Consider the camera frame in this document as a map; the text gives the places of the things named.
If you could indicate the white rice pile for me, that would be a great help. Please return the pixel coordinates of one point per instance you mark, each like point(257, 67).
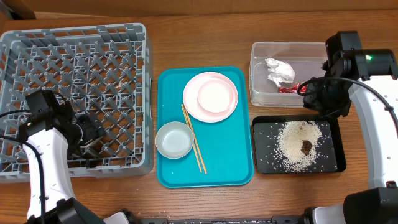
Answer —
point(278, 147)

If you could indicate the grey shallow bowl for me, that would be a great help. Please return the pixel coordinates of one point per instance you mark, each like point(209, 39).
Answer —
point(174, 140)

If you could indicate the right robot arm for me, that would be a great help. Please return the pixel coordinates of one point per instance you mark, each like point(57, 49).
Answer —
point(367, 80)

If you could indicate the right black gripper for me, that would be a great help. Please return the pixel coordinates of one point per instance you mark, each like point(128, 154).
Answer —
point(310, 101)

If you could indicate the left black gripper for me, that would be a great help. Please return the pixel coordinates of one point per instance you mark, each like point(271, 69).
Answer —
point(90, 134)

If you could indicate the large white round plate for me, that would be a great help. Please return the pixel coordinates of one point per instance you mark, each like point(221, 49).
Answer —
point(191, 103)

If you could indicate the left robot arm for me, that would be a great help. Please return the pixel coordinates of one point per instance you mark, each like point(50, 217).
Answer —
point(51, 134)

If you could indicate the black rectangular tray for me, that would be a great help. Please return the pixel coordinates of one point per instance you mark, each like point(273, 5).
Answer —
point(334, 127)

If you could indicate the teal plastic serving tray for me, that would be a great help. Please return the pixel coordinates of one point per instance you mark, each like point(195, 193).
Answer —
point(226, 146)

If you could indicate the clear plastic waste bin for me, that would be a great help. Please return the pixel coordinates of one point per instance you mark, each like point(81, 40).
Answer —
point(306, 59)

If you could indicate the grey plastic dish rack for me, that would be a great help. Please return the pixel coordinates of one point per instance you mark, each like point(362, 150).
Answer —
point(105, 72)

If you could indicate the small pink bowl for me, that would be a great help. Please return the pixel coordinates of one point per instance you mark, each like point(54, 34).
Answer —
point(216, 96)

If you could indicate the brown food scrap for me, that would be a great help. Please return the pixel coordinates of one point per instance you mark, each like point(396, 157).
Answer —
point(306, 147)

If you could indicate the red snack wrapper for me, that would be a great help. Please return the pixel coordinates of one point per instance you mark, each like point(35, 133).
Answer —
point(292, 89)

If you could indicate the white napkin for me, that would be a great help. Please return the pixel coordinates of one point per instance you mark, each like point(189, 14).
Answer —
point(279, 71)

